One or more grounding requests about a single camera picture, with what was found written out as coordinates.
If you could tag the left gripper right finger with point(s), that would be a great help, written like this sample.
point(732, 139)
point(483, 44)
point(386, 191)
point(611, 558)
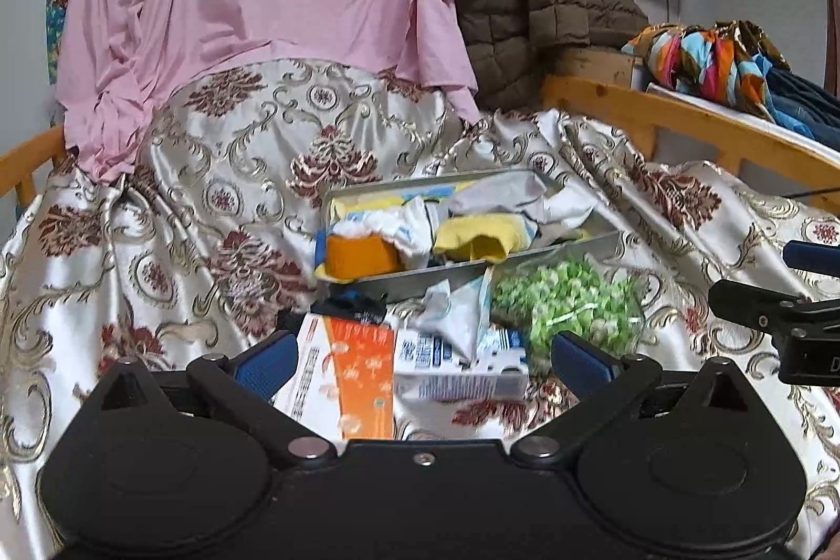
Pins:
point(606, 388)

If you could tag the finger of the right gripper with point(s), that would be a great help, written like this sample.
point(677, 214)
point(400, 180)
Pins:
point(811, 257)
point(804, 333)

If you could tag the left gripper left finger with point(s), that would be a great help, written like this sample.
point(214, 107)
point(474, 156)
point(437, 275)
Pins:
point(239, 392)

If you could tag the orange silicone cup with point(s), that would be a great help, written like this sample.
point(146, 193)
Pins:
point(360, 258)

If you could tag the grey cloth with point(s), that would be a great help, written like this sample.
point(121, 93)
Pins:
point(519, 193)

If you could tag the yellow striped sock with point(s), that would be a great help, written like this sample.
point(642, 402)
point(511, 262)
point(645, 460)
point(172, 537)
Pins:
point(491, 237)

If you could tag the white blue baby cloth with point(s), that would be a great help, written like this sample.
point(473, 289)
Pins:
point(407, 225)

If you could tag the blue surgical face mask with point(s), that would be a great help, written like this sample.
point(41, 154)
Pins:
point(457, 316)

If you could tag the green candy bag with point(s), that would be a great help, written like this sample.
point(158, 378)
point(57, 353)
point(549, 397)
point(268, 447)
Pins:
point(542, 299)

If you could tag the white orange medicine box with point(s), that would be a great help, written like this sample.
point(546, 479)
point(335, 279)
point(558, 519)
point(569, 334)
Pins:
point(343, 386)

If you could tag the black small object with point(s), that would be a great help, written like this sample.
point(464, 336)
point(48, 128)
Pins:
point(351, 306)

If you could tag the blue jeans pile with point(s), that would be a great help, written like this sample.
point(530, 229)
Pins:
point(803, 107)

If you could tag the silver floral satin bedspread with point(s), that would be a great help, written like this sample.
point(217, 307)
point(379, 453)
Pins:
point(199, 249)

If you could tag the blue white milk carton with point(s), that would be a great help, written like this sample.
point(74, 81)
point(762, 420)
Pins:
point(426, 368)

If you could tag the metal tray with cartoon picture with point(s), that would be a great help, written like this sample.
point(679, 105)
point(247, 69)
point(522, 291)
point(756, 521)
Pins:
point(595, 237)

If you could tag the colourful striped fabric bundle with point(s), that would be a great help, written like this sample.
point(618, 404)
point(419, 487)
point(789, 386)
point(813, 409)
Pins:
point(725, 64)

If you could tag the pink curtain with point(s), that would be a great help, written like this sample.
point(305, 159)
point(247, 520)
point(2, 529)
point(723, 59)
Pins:
point(832, 48)

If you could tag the brown quilted jacket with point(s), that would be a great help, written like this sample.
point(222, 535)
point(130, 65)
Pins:
point(512, 43)

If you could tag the colourful wall poster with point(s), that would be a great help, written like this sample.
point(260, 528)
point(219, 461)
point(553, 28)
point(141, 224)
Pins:
point(56, 11)

